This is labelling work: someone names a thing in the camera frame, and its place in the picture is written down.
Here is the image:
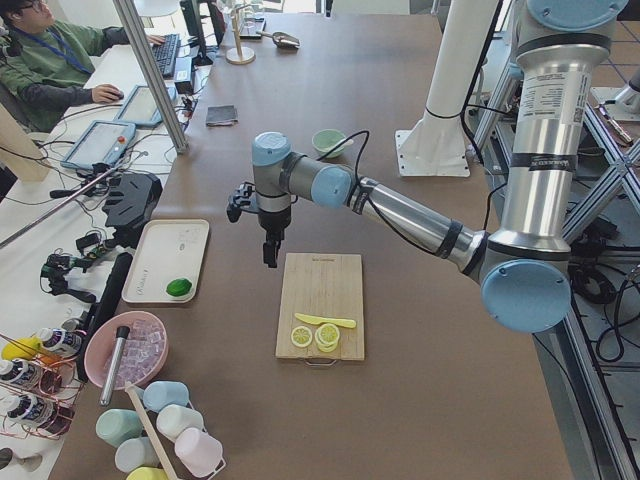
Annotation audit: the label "white rabbit tray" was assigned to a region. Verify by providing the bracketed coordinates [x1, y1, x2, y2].
[121, 219, 210, 304]

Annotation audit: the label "wooden stand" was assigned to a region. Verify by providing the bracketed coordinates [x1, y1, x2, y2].
[225, 1, 255, 65]

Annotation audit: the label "stacked lemon slices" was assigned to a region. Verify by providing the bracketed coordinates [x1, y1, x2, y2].
[314, 323, 341, 352]

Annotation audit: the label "blue cup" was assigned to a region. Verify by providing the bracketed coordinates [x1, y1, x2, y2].
[143, 381, 190, 413]

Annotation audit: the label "yellow lemon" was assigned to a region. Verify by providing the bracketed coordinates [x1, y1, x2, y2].
[1, 337, 42, 360]

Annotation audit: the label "upper sauce bottle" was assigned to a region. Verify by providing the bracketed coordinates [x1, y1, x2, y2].
[35, 328, 82, 358]

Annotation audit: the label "single lemon slice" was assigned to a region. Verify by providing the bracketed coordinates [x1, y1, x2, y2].
[290, 325, 314, 348]

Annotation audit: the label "copper wire bottle rack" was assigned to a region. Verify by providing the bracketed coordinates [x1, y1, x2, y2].
[1, 335, 80, 440]

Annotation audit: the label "white ceramic spoon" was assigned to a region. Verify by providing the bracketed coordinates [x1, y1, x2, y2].
[333, 139, 354, 149]

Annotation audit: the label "teach pendant tablet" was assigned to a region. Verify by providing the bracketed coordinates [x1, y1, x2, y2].
[114, 85, 162, 128]
[61, 120, 136, 170]

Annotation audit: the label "grey-blue cup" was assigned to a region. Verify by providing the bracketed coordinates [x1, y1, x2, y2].
[114, 437, 160, 473]

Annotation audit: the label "pink cup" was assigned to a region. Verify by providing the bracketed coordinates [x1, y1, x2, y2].
[174, 427, 225, 478]

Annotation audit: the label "black keyboard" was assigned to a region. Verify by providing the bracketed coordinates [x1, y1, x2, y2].
[151, 34, 181, 78]

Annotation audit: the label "long black bar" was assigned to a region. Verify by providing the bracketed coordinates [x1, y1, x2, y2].
[76, 252, 133, 383]

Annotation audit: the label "pink bowl of ice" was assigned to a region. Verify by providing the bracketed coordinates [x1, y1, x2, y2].
[84, 311, 169, 390]

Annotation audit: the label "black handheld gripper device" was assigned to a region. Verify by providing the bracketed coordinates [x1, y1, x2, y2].
[40, 230, 118, 304]

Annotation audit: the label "yellow cup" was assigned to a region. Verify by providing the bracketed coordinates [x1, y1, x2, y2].
[126, 466, 168, 480]

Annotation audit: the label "seated person in green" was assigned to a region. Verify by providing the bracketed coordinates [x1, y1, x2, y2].
[0, 0, 165, 133]

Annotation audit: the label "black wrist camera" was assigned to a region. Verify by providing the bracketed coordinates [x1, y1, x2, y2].
[226, 182, 259, 223]

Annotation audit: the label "middle sauce bottle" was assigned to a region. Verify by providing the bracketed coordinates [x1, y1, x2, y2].
[1, 358, 44, 389]

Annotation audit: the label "white cup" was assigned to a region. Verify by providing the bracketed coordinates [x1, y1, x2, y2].
[156, 404, 204, 442]

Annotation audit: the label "near teach pendant tablet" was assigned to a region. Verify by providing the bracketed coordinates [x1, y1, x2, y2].
[61, 120, 136, 170]

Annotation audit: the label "sauce bottle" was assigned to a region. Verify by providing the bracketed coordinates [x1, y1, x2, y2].
[35, 328, 82, 358]
[1, 358, 44, 389]
[1, 393, 56, 428]

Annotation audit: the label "green ceramic bowl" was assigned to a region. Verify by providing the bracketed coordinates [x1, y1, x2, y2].
[312, 129, 346, 159]

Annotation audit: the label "black computer monitor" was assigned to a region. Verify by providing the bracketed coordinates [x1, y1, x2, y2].
[179, 0, 215, 66]

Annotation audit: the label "green lime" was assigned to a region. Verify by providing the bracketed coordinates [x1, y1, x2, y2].
[165, 277, 193, 298]

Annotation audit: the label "far teach pendant tablet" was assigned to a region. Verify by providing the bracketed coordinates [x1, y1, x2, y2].
[114, 85, 162, 128]

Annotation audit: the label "aluminium frame post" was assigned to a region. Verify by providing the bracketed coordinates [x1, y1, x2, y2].
[113, 0, 188, 154]

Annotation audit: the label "lower sauce bottle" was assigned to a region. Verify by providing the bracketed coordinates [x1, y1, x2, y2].
[1, 393, 56, 428]

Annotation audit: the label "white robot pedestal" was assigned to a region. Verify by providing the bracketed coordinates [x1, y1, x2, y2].
[396, 0, 502, 177]

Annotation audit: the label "yellow plastic knife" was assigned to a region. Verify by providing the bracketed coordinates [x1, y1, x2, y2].
[294, 312, 357, 329]

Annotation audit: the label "wooden cup rack stick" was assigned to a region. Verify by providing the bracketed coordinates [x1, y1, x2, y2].
[125, 383, 179, 480]

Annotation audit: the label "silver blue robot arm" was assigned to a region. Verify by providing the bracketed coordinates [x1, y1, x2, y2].
[244, 1, 624, 333]

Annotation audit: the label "wooden cutting board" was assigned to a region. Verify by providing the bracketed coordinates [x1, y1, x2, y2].
[275, 253, 365, 362]

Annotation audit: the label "metal scoop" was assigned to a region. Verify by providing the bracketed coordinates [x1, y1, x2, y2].
[258, 30, 300, 50]

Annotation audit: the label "dark folded cloth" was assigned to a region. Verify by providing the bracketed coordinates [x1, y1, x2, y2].
[205, 105, 238, 127]

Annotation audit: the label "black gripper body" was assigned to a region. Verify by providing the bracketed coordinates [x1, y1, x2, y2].
[258, 211, 291, 245]

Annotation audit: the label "green cup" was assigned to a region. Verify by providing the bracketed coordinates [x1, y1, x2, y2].
[95, 409, 143, 448]

